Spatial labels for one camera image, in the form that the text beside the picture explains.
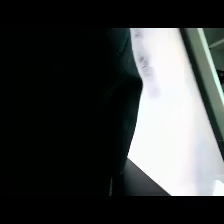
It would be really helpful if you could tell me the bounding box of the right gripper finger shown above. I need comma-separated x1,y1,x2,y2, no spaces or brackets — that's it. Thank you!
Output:
110,157,172,196

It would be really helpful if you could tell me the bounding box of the black garment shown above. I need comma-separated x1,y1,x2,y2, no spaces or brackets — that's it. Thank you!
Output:
0,28,144,196

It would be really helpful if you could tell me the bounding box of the silver frame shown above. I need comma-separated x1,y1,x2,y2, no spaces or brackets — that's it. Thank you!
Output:
197,28,224,101

